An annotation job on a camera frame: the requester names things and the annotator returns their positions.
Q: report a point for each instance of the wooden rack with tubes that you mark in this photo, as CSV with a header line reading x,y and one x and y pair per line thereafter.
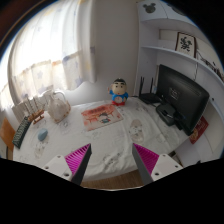
x,y
35,114

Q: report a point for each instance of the black computer monitor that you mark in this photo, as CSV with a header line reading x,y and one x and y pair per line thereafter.
x,y
185,95

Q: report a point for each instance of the black box under monitor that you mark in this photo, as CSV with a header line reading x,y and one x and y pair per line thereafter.
x,y
168,114

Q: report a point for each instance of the white handbag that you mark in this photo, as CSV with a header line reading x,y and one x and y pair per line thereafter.
x,y
58,106

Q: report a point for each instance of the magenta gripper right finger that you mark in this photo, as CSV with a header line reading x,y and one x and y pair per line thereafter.
x,y
152,166

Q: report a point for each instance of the cartoon boy figurine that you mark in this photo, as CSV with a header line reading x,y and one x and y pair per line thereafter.
x,y
118,90

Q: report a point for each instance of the red booklet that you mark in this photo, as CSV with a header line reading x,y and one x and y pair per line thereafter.
x,y
198,130

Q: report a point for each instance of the framed calligraphy picture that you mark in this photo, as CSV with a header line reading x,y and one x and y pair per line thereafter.
x,y
186,44

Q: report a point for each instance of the white wall shelf unit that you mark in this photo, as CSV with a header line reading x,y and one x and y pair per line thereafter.
x,y
158,28

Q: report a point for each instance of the black wifi router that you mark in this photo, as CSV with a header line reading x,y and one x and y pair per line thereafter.
x,y
148,98

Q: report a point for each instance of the white star-patterned curtain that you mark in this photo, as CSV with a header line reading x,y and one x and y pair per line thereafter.
x,y
55,50

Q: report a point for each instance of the orange wooden chair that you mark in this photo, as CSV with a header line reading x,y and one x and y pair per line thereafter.
x,y
7,133

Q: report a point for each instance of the white patterned tablecloth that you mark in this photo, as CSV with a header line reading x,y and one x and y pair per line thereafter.
x,y
111,145

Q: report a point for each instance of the orange illustrated mouse pad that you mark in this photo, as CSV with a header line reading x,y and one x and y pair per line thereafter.
x,y
100,116

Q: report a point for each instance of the black keyboard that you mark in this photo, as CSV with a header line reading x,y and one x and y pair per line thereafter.
x,y
21,132

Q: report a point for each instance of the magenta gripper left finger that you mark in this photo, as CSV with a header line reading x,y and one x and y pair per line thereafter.
x,y
71,167

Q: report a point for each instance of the light blue computer mouse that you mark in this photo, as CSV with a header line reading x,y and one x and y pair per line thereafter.
x,y
42,134

